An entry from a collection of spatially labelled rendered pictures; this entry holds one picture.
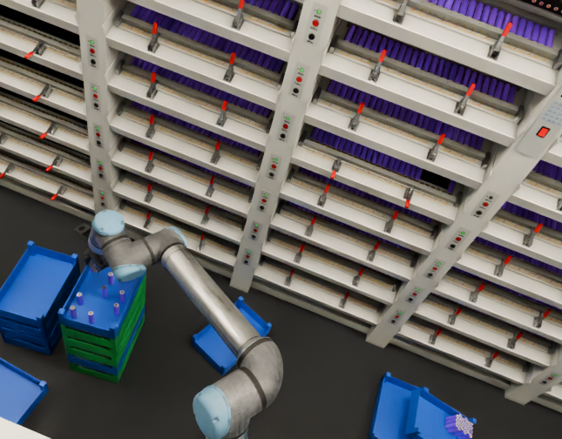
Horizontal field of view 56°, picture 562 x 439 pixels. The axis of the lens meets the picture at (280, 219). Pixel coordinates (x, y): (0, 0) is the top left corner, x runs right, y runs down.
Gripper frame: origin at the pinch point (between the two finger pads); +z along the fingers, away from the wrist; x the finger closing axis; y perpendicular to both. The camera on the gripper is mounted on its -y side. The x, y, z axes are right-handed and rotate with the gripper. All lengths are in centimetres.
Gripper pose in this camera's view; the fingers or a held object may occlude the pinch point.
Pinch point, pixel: (91, 260)
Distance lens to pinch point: 201.5
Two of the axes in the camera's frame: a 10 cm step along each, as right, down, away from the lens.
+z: -3.9, 4.4, 8.1
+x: 6.5, -4.9, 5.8
